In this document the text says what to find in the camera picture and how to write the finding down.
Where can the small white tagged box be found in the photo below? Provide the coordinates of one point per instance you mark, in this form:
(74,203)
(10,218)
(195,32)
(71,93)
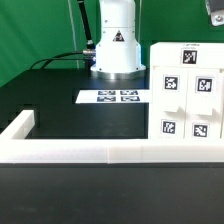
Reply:
(187,55)

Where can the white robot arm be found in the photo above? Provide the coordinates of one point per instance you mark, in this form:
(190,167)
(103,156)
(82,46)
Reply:
(118,53)

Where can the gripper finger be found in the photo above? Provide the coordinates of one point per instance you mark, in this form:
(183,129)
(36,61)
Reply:
(215,9)

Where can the white cabinet body box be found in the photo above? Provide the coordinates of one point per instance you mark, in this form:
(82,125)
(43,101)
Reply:
(186,103)

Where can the white U-shaped frame wall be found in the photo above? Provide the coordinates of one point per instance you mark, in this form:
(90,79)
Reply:
(16,147)

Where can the white marker sheet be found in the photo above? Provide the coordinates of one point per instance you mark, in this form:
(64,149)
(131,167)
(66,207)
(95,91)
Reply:
(113,96)

